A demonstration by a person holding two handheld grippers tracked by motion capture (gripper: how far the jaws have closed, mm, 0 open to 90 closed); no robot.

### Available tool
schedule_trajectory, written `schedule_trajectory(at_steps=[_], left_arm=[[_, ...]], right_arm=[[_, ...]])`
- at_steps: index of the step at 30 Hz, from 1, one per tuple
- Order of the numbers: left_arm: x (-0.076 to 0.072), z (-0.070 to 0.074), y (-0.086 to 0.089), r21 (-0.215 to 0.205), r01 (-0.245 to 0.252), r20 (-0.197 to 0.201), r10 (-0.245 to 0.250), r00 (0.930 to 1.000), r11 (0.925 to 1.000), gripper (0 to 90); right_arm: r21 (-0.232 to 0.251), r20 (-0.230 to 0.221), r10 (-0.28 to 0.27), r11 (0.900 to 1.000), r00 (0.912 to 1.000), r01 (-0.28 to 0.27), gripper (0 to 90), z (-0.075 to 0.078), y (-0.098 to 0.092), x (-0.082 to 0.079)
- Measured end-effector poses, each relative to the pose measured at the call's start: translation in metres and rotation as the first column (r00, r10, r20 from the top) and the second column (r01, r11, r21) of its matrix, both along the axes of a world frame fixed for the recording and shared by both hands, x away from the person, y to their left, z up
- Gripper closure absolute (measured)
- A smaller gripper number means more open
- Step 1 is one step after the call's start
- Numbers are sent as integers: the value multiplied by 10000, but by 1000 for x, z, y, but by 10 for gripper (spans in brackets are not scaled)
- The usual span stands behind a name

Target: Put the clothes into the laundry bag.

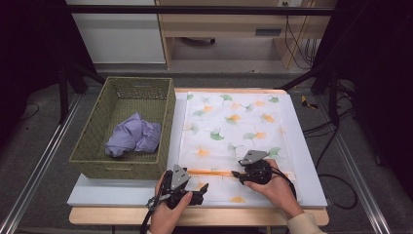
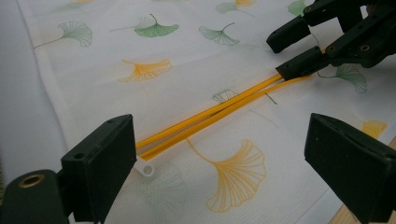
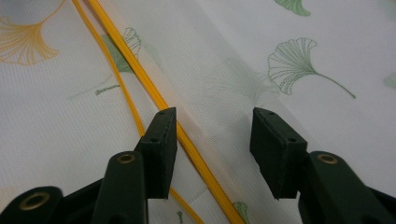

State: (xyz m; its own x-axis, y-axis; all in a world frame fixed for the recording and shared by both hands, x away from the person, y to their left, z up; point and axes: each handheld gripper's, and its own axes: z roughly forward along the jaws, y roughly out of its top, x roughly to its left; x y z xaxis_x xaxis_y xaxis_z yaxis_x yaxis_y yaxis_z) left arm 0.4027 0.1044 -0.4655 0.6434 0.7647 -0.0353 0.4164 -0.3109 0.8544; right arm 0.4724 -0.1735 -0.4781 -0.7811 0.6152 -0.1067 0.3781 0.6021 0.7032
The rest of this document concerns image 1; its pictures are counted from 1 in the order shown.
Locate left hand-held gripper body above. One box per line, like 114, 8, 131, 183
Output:
161, 164, 195, 211

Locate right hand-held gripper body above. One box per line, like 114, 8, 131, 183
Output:
239, 149, 273, 186

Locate white leaf-print mesh laundry bag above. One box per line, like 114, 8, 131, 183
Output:
176, 92, 298, 206

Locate purple cloth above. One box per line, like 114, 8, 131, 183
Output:
104, 111, 163, 159

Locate green woven basket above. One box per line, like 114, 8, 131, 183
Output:
68, 76, 177, 181

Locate person's right hand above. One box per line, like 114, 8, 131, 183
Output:
244, 158, 305, 219

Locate person's left hand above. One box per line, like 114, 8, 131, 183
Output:
149, 174, 193, 234

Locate white board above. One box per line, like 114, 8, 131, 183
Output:
66, 92, 328, 209

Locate yellow and black tool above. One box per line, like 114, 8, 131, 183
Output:
300, 95, 319, 110

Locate black metal stand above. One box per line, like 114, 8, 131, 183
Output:
279, 64, 340, 126
57, 61, 106, 125

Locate white cabinet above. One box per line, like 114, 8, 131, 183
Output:
66, 0, 167, 64

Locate wooden desk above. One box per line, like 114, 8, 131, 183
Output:
155, 0, 337, 70

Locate black horizontal bar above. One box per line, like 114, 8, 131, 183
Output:
64, 4, 335, 17

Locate black curtain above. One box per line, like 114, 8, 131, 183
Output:
311, 0, 413, 196
0, 0, 96, 147

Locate left hand-held gripper cable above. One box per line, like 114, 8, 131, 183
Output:
139, 194, 171, 234

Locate black floor cables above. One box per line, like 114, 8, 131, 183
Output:
303, 106, 357, 170

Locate silver metal rail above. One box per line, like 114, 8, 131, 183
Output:
0, 94, 82, 234
316, 96, 393, 234

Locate black hanging cables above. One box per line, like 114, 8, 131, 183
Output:
283, 14, 320, 70

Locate thin black floor cable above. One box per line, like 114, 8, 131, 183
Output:
20, 102, 40, 121

